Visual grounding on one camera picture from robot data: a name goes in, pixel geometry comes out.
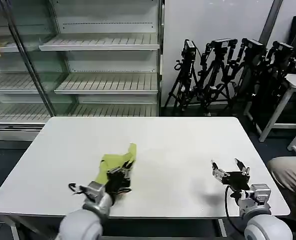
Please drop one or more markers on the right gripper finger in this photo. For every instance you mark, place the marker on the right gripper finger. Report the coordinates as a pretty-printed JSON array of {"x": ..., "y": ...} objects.
[
  {"x": 218, "y": 173},
  {"x": 245, "y": 172}
]

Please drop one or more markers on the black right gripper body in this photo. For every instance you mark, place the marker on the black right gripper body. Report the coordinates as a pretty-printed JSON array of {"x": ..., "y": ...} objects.
[{"x": 236, "y": 180}]

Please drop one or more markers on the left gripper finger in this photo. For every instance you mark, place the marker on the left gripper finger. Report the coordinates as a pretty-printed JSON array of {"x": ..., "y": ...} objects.
[
  {"x": 119, "y": 170},
  {"x": 128, "y": 172}
]

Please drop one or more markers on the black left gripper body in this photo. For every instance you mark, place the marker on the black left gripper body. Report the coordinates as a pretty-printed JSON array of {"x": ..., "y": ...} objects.
[{"x": 116, "y": 182}]

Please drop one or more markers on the yellow-green shirt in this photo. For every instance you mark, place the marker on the yellow-green shirt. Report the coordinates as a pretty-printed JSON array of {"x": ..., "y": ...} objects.
[{"x": 110, "y": 162}]

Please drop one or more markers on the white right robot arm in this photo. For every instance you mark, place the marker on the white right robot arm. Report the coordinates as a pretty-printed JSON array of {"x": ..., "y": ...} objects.
[{"x": 260, "y": 215}]

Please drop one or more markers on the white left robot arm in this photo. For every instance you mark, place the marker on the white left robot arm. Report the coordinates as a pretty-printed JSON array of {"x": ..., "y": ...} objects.
[{"x": 88, "y": 215}]

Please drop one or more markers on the person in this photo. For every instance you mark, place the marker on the person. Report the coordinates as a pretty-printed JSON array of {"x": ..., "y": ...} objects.
[{"x": 291, "y": 172}]

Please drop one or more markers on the white metal display shelf unit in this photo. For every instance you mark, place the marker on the white metal display shelf unit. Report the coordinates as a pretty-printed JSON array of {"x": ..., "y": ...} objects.
[{"x": 107, "y": 62}]

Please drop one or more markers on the glass panel with metal frame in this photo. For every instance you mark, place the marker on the glass panel with metal frame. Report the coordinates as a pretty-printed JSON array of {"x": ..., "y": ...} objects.
[{"x": 35, "y": 62}]

